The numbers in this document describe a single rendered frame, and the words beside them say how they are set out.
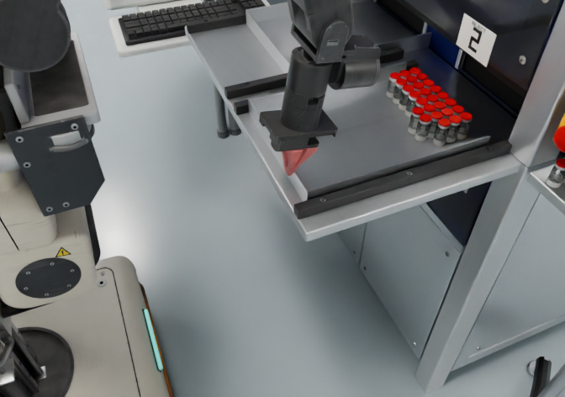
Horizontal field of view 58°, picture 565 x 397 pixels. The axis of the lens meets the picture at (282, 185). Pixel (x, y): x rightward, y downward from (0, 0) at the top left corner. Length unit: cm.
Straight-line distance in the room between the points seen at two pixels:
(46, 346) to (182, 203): 82
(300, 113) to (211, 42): 54
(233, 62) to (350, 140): 35
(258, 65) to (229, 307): 89
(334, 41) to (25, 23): 34
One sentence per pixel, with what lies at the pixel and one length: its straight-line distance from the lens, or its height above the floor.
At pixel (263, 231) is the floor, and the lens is 192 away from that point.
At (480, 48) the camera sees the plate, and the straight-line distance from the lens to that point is 97.
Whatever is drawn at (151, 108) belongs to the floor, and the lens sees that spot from 257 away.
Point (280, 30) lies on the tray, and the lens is 125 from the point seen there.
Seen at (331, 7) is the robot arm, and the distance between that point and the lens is 64.
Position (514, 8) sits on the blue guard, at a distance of 91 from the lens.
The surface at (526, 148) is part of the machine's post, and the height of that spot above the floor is 91.
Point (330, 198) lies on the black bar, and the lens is 78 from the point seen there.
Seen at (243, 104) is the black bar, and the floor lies 90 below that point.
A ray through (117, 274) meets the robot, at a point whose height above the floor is 28.
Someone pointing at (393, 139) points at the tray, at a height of 88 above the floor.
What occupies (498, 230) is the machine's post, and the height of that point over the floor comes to 72.
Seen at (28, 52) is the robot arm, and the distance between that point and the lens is 54.
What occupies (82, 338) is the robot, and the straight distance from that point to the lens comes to 144.
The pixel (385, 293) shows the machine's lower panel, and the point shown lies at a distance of 160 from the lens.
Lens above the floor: 146
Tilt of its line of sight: 44 degrees down
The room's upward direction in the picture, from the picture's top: straight up
